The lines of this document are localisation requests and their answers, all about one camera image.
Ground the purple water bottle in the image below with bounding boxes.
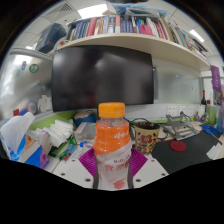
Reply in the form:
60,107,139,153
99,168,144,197
216,102,224,134

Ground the clear plastic box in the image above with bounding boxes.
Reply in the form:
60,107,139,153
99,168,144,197
73,121,98,145

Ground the dark blue box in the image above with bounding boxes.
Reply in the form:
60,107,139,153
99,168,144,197
34,22,68,54

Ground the white wall socket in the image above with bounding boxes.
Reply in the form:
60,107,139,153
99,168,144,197
177,105,188,117
187,105,198,117
166,105,178,117

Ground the purple pennant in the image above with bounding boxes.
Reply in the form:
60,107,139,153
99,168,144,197
209,64,223,94

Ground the stack of white napkins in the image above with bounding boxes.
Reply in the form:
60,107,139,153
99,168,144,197
43,119,75,148

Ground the black computer monitor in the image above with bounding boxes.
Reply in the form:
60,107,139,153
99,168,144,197
50,44,155,113

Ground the small white paper slip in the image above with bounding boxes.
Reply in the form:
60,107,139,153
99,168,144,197
205,141,223,161

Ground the blue round container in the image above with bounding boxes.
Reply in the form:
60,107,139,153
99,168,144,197
73,110,98,128

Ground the coiled blue cable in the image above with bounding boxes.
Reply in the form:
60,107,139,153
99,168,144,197
202,124,218,136

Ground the orange-capped drink bottle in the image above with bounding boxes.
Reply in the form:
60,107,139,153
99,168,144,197
92,102,133,191

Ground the flat round red coaster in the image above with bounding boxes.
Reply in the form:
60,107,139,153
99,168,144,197
169,140,187,153

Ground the blue tissue box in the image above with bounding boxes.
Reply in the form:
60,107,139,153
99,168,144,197
0,111,51,170

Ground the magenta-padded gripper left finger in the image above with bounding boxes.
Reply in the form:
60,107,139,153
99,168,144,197
52,147,100,190

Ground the grey metal laptop stand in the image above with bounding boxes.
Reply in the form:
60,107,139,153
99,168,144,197
164,111,201,141

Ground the floral ceramic mug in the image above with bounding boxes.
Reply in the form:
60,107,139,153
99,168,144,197
132,121,161,156

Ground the black desk mat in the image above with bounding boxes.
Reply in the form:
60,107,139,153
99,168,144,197
151,130,223,175

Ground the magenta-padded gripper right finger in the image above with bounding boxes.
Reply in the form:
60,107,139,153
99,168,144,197
128,147,170,190

